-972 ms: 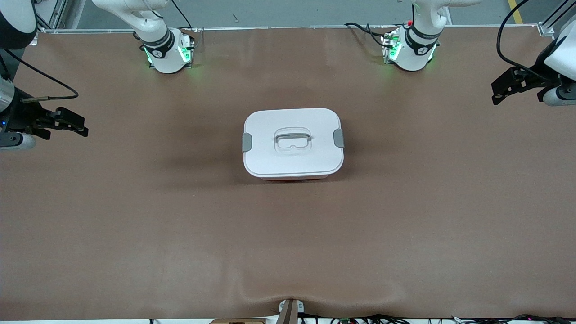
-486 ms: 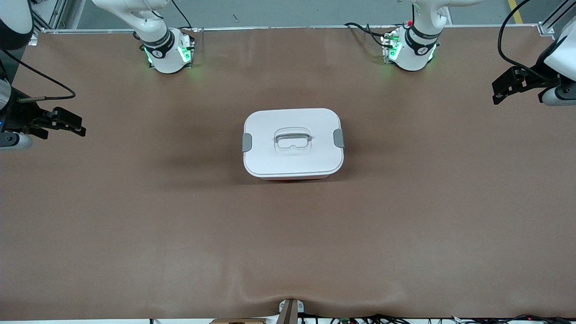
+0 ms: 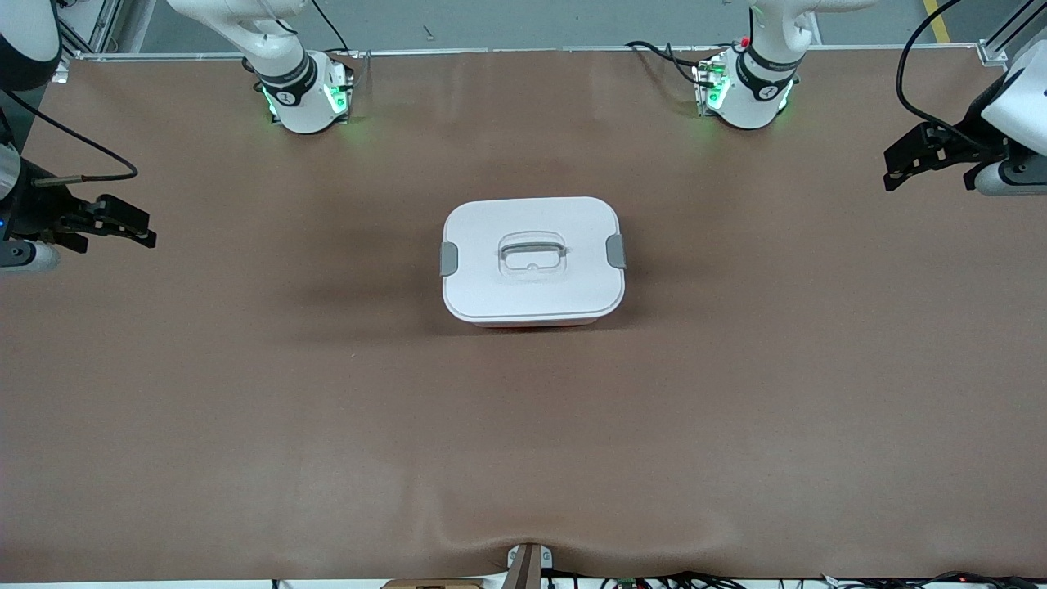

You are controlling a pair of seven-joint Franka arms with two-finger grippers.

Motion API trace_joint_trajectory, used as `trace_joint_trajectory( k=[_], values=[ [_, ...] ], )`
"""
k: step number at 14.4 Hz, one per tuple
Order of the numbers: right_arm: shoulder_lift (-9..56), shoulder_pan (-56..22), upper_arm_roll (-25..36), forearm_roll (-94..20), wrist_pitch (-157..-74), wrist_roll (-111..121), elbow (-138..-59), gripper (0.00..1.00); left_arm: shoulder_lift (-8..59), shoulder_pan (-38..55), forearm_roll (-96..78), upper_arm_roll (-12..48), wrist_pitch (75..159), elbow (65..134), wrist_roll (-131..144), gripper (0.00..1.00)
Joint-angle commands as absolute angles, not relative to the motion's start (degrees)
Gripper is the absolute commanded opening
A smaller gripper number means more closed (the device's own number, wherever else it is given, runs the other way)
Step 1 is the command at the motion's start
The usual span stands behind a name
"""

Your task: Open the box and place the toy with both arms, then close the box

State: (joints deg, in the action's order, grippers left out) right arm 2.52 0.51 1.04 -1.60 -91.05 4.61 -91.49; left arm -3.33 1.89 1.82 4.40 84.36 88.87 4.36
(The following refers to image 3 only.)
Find white box lid grey clips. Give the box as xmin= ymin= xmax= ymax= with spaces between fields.
xmin=440 ymin=196 xmax=627 ymax=321

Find pink plastic box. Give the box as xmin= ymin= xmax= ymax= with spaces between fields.
xmin=470 ymin=318 xmax=602 ymax=330

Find brown table mat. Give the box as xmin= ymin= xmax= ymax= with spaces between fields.
xmin=0 ymin=47 xmax=1047 ymax=583

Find aluminium frame profile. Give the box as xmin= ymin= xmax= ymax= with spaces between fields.
xmin=53 ymin=0 xmax=124 ymax=60
xmin=977 ymin=0 xmax=1047 ymax=66

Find black left arm base cable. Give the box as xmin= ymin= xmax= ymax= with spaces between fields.
xmin=626 ymin=39 xmax=712 ymax=87

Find black arm base cable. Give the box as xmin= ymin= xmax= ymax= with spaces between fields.
xmin=626 ymin=39 xmax=712 ymax=87
xmin=309 ymin=0 xmax=348 ymax=54

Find black right arm base cable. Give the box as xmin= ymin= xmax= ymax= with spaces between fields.
xmin=309 ymin=0 xmax=348 ymax=54

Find silver table edge rail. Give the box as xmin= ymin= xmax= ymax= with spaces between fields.
xmin=53 ymin=43 xmax=1007 ymax=63

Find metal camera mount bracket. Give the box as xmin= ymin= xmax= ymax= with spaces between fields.
xmin=506 ymin=542 xmax=555 ymax=589

